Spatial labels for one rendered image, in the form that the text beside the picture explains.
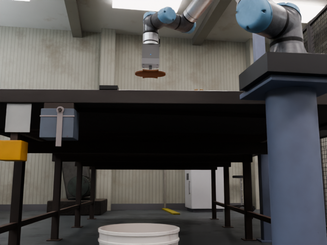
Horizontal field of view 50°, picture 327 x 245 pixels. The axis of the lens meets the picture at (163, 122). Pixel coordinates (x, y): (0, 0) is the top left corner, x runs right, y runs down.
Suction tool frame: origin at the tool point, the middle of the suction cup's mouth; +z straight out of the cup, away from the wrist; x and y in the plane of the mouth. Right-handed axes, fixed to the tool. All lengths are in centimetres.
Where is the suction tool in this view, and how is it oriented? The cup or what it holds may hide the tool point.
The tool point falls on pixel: (150, 75)
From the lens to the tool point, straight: 172.8
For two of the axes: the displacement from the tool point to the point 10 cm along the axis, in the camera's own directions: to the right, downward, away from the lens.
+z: 0.0, 9.9, -1.7
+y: -10.0, -0.1, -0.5
